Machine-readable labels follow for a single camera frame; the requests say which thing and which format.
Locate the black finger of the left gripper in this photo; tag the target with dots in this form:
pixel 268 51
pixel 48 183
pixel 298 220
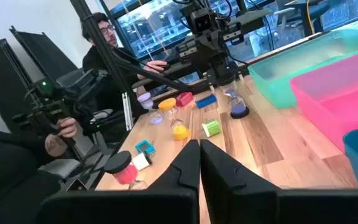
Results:
pixel 217 40
pixel 206 42

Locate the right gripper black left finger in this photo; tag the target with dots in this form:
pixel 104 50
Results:
pixel 179 199

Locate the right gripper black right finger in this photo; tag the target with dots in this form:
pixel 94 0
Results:
pixel 238 202

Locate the small red box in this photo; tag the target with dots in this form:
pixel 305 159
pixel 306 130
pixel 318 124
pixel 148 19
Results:
pixel 184 99

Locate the small dark blue box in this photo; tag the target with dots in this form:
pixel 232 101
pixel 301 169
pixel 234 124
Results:
pixel 206 101

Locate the black capped hourglass red sand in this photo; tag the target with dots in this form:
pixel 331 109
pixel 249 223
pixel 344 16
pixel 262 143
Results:
pixel 124 174

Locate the small teal box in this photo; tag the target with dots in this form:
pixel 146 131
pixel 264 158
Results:
pixel 145 147

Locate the lavender capped hourglass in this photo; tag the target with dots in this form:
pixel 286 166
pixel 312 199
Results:
pixel 148 101

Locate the yellow capped hourglass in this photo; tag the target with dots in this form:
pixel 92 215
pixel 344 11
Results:
pixel 180 132

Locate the black capped hourglass blue sand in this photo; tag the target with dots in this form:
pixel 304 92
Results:
pixel 238 109

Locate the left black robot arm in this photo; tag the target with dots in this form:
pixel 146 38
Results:
pixel 222 68

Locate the black office chair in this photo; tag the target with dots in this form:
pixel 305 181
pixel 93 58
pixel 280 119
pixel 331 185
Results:
pixel 319 9

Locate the person's hand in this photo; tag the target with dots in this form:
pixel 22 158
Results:
pixel 64 127
pixel 154 66

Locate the large glass window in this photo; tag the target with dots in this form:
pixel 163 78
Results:
pixel 154 28

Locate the white USB charger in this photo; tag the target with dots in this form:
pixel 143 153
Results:
pixel 140 161

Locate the green translucent plastic bin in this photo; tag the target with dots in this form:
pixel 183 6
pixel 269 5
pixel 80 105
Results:
pixel 275 81

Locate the person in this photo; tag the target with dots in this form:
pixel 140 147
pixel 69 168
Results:
pixel 11 161
pixel 98 62

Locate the pink translucent plastic bin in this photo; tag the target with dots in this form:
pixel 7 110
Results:
pixel 337 109

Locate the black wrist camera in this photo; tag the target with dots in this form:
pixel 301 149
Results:
pixel 201 20

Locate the black frame strut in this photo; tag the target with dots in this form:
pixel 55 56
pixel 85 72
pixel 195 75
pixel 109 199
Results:
pixel 104 46

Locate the silver aluminium post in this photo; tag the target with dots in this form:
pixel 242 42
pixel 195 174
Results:
pixel 127 112

